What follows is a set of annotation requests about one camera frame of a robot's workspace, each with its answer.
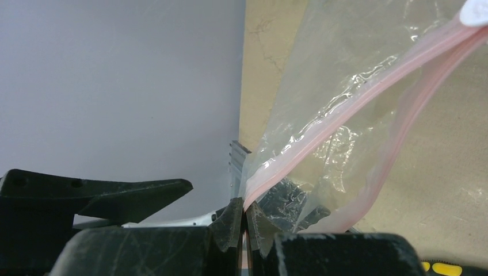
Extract yellow black screwdriver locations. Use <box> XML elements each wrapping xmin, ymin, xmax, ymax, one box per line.
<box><xmin>421</xmin><ymin>260</ymin><xmax>487</xmax><ymax>276</ymax></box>

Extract clear zip top bag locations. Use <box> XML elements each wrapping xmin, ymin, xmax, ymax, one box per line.
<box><xmin>240</xmin><ymin>1</ymin><xmax>487</xmax><ymax>233</ymax></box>

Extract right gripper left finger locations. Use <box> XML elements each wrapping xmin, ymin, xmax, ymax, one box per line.
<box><xmin>1</xmin><ymin>169</ymin><xmax>193</xmax><ymax>275</ymax></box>

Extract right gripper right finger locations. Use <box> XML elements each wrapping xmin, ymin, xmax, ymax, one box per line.
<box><xmin>246</xmin><ymin>179</ymin><xmax>426</xmax><ymax>275</ymax></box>

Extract aluminium frame rail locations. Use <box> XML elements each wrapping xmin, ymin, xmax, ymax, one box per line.
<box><xmin>228</xmin><ymin>140</ymin><xmax>251</xmax><ymax>198</ymax></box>

